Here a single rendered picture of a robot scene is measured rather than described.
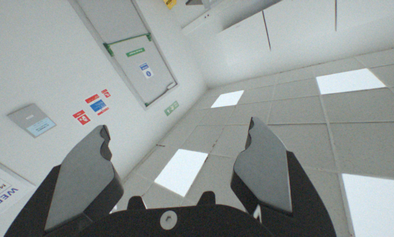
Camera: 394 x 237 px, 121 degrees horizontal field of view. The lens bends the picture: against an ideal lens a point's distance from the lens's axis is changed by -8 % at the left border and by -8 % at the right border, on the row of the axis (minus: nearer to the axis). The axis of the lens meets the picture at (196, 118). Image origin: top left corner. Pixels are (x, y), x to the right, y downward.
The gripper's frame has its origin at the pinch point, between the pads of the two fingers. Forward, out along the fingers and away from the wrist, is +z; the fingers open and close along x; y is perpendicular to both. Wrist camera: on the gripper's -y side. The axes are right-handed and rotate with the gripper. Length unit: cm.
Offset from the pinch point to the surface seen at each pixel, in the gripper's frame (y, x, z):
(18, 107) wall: 43, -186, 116
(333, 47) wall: -5, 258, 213
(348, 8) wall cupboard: -53, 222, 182
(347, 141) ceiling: 66, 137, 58
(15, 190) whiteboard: 116, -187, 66
